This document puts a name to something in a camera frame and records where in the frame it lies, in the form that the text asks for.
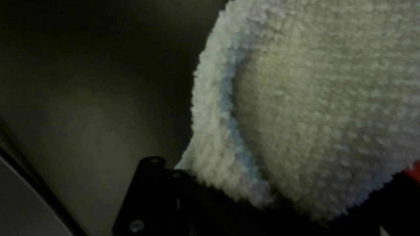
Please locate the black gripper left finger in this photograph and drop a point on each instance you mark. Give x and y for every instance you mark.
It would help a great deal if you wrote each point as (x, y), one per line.
(159, 202)

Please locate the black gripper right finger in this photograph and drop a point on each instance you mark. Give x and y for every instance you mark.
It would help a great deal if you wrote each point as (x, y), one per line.
(392, 212)

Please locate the white terry cloth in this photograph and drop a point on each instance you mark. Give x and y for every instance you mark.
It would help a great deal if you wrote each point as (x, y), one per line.
(308, 103)

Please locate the orange red plush toy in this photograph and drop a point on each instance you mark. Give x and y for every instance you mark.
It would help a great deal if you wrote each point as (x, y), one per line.
(414, 172)

